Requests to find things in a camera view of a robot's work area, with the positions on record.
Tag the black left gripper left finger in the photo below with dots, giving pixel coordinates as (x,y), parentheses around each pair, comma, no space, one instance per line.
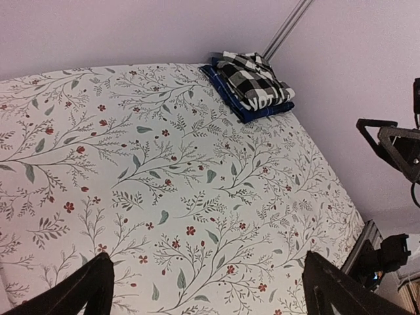
(90,288)

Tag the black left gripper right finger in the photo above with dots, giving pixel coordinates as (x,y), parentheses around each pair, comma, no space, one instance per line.
(327,289)

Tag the black white checkered shirt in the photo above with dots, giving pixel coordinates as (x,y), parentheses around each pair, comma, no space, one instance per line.
(252,80)

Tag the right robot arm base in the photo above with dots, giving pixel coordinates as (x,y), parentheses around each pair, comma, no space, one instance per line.
(374,256)

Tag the floral patterned table cloth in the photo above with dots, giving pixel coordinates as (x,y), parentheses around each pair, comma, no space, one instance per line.
(200,213)

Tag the right aluminium corner post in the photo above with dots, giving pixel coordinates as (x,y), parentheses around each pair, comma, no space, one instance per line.
(286,28)

